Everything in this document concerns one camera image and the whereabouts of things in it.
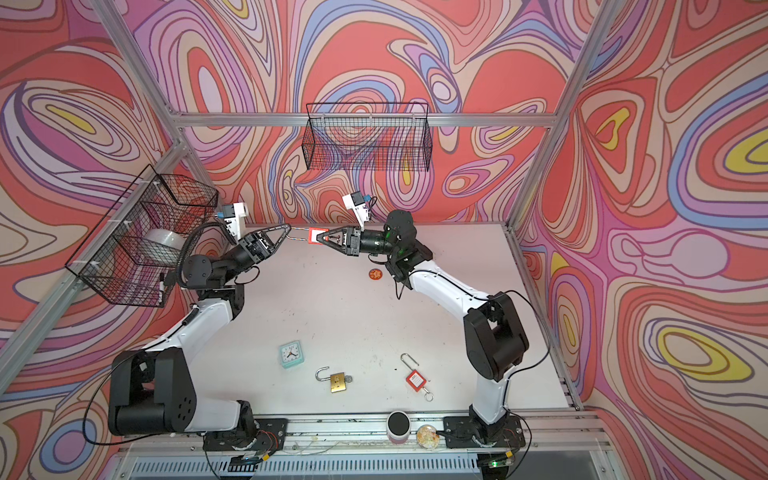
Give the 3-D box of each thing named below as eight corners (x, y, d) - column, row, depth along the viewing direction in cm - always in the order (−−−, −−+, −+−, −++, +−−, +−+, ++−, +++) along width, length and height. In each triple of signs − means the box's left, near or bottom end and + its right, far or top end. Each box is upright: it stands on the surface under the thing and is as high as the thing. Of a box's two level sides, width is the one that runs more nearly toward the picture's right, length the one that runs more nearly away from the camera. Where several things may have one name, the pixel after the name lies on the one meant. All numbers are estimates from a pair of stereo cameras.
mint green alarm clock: (283, 370, 86) (280, 367, 84) (280, 349, 90) (277, 345, 88) (304, 362, 88) (302, 359, 85) (301, 342, 92) (299, 338, 89)
